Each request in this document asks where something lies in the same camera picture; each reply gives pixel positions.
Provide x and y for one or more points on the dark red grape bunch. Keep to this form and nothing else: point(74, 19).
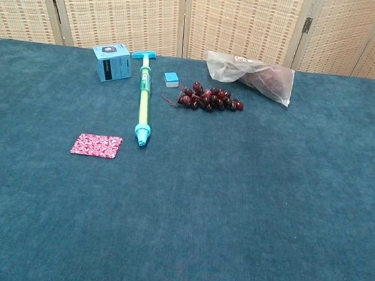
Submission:
point(212, 99)

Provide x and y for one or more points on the small blue white cube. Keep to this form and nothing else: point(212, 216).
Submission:
point(171, 79)

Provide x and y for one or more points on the black screen hinge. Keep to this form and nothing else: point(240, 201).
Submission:
point(308, 25)

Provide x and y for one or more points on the teal blue table cloth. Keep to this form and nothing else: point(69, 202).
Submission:
point(234, 203)

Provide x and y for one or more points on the light blue cardboard box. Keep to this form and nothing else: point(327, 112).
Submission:
point(111, 65)

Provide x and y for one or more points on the translucent plastic bag with contents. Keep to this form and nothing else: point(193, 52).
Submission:
point(265, 80)

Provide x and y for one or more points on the pink patterned playing card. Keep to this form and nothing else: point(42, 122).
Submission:
point(97, 145)

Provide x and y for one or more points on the green blue toy water pump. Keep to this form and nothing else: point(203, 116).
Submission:
point(143, 101)

